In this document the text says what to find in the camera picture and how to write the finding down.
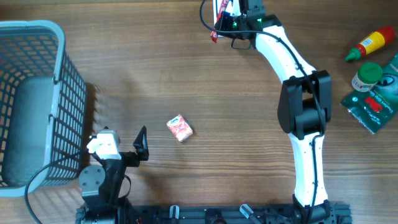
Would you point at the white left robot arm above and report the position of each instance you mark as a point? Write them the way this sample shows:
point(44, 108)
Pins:
point(101, 184)

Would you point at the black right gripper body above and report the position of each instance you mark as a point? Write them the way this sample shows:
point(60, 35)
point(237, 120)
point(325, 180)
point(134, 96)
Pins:
point(228, 22)

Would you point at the red sauce bottle green cap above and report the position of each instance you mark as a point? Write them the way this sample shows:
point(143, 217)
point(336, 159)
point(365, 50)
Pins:
point(374, 41)

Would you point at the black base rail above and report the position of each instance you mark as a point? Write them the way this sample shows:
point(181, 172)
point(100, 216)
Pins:
point(268, 214)

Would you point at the red white small box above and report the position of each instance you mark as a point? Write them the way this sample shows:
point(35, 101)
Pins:
point(180, 128)

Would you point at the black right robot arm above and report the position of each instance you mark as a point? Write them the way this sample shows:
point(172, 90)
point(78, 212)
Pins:
point(305, 98)

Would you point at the green glove package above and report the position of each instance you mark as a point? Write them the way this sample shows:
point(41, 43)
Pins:
point(373, 109)

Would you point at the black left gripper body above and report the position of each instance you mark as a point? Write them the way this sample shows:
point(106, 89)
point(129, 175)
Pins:
point(129, 158)

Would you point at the white barcode scanner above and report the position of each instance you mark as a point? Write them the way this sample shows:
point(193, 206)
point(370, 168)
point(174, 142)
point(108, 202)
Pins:
point(233, 8)

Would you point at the grey plastic basket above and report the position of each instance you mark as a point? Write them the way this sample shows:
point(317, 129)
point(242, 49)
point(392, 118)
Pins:
point(43, 104)

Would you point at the red coffee stick sachet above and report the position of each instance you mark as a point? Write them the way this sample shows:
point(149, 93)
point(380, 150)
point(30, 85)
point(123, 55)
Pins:
point(219, 6)

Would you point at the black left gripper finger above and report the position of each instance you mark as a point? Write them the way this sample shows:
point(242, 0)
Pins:
point(94, 136)
point(140, 142)

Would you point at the green lid jar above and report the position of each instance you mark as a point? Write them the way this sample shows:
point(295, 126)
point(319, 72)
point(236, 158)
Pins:
point(367, 76)

